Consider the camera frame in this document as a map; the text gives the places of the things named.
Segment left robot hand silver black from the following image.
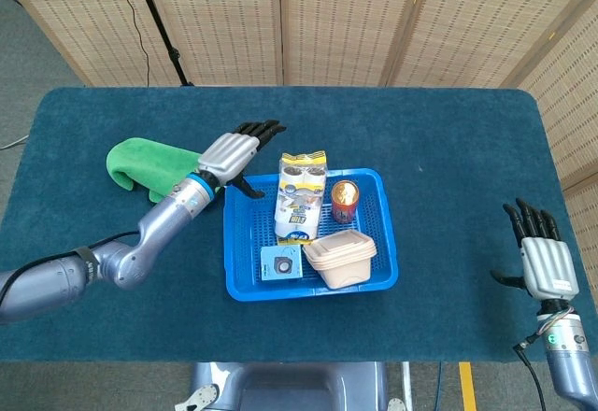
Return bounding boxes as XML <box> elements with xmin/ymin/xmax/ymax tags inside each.
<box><xmin>196</xmin><ymin>120</ymin><xmax>288</xmax><ymax>197</ymax></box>

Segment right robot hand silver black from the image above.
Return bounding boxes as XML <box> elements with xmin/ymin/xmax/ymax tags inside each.
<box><xmin>490</xmin><ymin>198</ymin><xmax>579</xmax><ymax>314</ymax></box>

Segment green microfibre cloth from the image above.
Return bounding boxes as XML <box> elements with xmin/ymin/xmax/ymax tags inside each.
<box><xmin>106</xmin><ymin>136</ymin><xmax>221</xmax><ymax>205</ymax></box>

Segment white snack package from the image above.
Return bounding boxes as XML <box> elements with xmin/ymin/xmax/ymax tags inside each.
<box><xmin>274</xmin><ymin>149</ymin><xmax>328</xmax><ymax>247</ymax></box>

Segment light blue speaker box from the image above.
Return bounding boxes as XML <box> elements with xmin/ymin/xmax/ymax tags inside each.
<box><xmin>260</xmin><ymin>244</ymin><xmax>304</xmax><ymax>282</ymax></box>

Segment red drink can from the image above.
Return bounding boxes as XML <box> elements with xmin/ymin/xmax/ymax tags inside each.
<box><xmin>331</xmin><ymin>180</ymin><xmax>361</xmax><ymax>224</ymax></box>

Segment beige plastic container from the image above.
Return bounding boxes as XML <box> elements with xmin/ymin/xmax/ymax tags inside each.
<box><xmin>302</xmin><ymin>229</ymin><xmax>377</xmax><ymax>290</ymax></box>

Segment black tripod stand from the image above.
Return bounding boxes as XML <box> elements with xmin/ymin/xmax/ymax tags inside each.
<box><xmin>128</xmin><ymin>0</ymin><xmax>195</xmax><ymax>88</ymax></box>

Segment yellow floor tape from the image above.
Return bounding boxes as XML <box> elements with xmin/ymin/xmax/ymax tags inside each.
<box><xmin>458</xmin><ymin>361</ymin><xmax>477</xmax><ymax>411</ymax></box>

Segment bamboo folding screen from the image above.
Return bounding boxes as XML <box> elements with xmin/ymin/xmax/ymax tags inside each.
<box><xmin>0</xmin><ymin>0</ymin><xmax>598</xmax><ymax>272</ymax></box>

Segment blue plastic basket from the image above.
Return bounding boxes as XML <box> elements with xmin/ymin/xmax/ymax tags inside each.
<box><xmin>223</xmin><ymin>167</ymin><xmax>400</xmax><ymax>303</ymax></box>

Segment dark blue carpet table cover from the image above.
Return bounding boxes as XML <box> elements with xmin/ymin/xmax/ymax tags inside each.
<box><xmin>0</xmin><ymin>86</ymin><xmax>585</xmax><ymax>363</ymax></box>

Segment white floor strip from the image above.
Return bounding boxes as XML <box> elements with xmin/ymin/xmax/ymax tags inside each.
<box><xmin>401</xmin><ymin>361</ymin><xmax>414</xmax><ymax>411</ymax></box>

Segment grey robot torso base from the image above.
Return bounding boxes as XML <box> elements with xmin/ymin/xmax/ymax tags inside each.
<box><xmin>189</xmin><ymin>361</ymin><xmax>389</xmax><ymax>411</ymax></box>

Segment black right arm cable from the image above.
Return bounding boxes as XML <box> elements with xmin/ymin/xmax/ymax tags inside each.
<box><xmin>512</xmin><ymin>331</ymin><xmax>548</xmax><ymax>411</ymax></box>

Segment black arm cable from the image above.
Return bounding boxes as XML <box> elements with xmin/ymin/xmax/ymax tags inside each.
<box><xmin>0</xmin><ymin>231</ymin><xmax>141</xmax><ymax>291</ymax></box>
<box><xmin>512</xmin><ymin>331</ymin><xmax>548</xmax><ymax>411</ymax></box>

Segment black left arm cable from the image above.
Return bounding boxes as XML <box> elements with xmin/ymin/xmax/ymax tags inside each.
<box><xmin>0</xmin><ymin>231</ymin><xmax>141</xmax><ymax>291</ymax></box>

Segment thin black hanging cable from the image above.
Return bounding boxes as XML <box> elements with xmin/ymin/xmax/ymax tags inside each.
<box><xmin>114</xmin><ymin>0</ymin><xmax>153</xmax><ymax>86</ymax></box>

